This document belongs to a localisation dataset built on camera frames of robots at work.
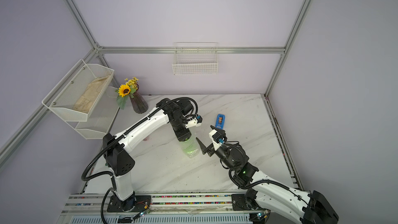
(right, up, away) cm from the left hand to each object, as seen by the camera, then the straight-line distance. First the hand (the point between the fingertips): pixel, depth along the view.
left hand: (182, 137), depth 79 cm
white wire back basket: (+4, +46, +17) cm, 49 cm away
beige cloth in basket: (-48, +18, -3) cm, 52 cm away
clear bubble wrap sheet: (+7, +1, -12) cm, 14 cm away
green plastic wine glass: (+3, -8, +6) cm, 10 cm away
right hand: (+12, +3, -7) cm, 14 cm away
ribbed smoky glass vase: (-33, +18, +25) cm, 46 cm away
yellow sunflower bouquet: (-36, +26, +12) cm, 46 cm away
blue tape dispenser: (+22, +6, +22) cm, 32 cm away
